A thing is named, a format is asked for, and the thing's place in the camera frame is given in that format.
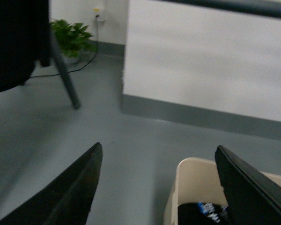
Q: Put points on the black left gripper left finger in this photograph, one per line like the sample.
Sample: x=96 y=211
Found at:
x=67 y=200

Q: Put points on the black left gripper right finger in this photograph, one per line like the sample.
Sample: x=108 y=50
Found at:
x=254 y=197

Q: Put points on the beige plastic laundry hamper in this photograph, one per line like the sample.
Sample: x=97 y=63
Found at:
x=196 y=180

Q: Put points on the black printed shirt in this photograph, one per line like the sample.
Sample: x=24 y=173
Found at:
x=203 y=213

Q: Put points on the green potted plant right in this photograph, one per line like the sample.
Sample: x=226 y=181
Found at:
x=73 y=39

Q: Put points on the grey clothes rack frame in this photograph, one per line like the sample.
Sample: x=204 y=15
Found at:
x=266 y=8

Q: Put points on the white wall outlet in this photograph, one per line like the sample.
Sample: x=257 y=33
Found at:
x=99 y=14

